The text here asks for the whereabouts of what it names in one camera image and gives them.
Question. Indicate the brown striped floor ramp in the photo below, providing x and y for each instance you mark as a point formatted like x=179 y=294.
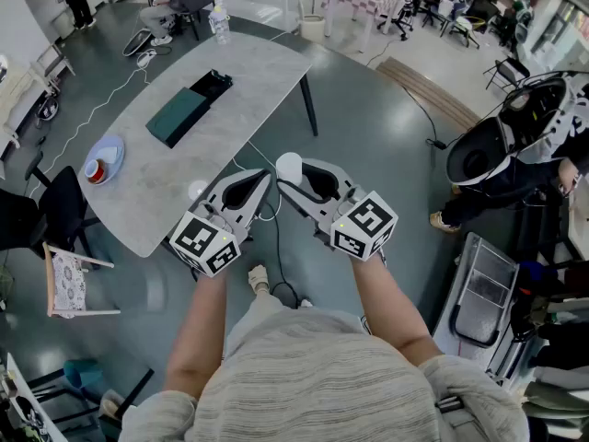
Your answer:
x=428 y=90

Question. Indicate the wooden chair with floral cushion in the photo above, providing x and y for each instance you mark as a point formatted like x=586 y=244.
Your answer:
x=66 y=286

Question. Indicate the table with checkered cloth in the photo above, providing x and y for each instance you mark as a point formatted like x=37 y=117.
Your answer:
x=363 y=0

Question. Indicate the white cylindrical small item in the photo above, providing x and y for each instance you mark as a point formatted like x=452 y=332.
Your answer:
x=289 y=166

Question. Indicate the person's left forearm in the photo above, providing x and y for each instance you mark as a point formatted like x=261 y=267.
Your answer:
x=198 y=329

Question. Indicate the clear plastic water bottle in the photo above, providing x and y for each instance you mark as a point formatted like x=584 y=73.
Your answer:
x=221 y=26

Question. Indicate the person's light trouser leg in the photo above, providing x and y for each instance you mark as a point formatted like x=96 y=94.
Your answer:
x=257 y=311

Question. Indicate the black folding chair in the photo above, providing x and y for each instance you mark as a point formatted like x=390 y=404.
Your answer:
x=508 y=72

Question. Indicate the light blue plate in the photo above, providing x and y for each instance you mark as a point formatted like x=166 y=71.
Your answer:
x=115 y=161

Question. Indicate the person's beige striped top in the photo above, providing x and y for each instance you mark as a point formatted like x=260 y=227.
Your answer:
x=313 y=385

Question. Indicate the white bucket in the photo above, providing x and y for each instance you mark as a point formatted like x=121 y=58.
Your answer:
x=312 y=25

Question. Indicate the teal stool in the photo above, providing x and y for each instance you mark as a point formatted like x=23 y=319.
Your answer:
x=85 y=372

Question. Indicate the oval grey floor device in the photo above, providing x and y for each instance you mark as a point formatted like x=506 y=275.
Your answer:
x=137 y=43

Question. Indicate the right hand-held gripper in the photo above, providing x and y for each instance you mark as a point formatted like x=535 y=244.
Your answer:
x=363 y=228

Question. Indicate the black table leg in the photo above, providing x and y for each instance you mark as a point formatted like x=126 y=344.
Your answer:
x=309 y=106

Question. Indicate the white folded paper napkin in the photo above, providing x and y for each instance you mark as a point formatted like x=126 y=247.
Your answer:
x=110 y=151

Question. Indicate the black office chair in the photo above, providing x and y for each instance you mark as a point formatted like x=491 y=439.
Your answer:
x=60 y=210

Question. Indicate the white power strip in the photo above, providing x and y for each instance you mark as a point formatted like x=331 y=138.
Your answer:
x=146 y=57

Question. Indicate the dark green and black box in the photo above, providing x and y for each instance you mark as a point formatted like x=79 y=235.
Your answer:
x=177 y=115

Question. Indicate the red and white cup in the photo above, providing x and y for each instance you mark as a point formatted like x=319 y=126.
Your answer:
x=95 y=170

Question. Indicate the person's right forearm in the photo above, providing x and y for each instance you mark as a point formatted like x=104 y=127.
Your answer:
x=391 y=311

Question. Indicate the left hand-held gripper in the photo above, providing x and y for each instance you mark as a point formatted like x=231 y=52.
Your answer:
x=202 y=242

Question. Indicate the grey metal folding step ladder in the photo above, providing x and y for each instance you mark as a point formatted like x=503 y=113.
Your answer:
x=485 y=293

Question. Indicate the person's beige shoe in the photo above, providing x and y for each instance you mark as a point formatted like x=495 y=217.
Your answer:
x=258 y=279

